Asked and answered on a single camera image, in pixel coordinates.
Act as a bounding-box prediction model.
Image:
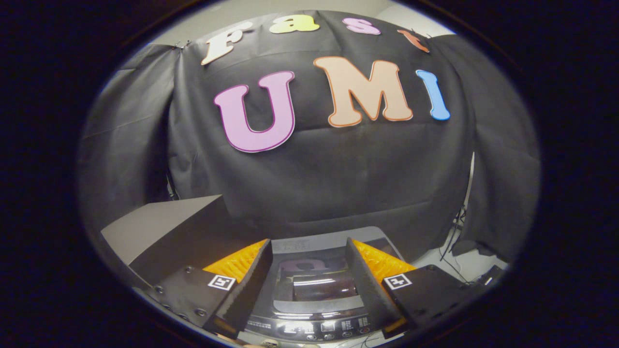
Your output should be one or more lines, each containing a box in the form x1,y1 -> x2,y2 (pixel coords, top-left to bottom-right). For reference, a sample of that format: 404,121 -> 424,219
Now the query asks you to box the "black backdrop cloth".
77,10 -> 540,264

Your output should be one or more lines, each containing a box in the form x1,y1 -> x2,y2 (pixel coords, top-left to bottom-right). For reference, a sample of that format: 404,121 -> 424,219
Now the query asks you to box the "dark washing machine lid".
271,237 -> 402,315

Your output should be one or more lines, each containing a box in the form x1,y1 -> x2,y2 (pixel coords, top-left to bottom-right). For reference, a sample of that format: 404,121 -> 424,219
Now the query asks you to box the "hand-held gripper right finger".
345,237 -> 484,339

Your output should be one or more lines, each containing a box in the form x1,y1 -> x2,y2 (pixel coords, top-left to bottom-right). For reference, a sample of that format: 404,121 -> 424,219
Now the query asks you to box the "white and dark cabinet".
101,195 -> 266,290

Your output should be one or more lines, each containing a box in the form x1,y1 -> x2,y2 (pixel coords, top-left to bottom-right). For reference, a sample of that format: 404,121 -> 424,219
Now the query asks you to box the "black stand with cables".
438,152 -> 477,283

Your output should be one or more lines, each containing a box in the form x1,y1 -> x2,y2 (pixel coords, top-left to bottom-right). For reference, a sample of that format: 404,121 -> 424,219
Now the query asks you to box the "black flat device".
476,265 -> 504,287

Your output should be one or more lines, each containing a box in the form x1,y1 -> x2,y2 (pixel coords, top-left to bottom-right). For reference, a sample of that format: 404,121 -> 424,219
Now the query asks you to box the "grey washing machine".
239,226 -> 412,346

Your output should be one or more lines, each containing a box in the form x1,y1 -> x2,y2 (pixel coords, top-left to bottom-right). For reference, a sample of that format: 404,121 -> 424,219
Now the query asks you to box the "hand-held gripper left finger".
145,238 -> 274,339

